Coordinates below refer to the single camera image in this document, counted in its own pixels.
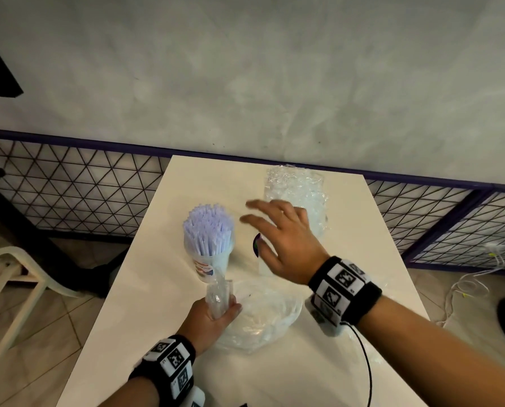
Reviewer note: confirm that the person's right hand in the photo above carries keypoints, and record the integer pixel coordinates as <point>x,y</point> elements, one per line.
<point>294,250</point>

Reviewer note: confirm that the person's left hand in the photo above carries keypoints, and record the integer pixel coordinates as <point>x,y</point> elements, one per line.
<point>201,330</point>

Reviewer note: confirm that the clear acrylic sign stand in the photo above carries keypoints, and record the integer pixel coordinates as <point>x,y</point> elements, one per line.
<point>320,224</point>

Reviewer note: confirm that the pack of straws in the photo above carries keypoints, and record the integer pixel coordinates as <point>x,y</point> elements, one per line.
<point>261,322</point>

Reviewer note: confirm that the cluster of white straws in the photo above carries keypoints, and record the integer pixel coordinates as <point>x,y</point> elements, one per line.
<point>208,226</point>

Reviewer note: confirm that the person's right forearm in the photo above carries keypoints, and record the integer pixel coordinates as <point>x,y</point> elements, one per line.
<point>439,356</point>

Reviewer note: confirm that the person's left forearm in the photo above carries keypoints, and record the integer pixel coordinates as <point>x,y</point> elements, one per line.
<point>129,394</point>

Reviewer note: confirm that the dark round sticker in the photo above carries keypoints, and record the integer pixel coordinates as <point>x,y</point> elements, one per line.
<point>255,245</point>

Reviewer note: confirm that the black marker wristband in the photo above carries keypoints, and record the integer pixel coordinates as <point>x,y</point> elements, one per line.
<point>345,288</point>
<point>167,362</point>

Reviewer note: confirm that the white plastic chair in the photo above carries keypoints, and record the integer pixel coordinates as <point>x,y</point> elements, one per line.
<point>19,255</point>

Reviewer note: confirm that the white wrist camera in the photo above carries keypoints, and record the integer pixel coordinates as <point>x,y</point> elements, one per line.
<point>324,326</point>
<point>197,398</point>

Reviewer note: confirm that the dark wooden post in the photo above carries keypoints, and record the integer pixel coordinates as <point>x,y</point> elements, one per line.
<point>36,245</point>

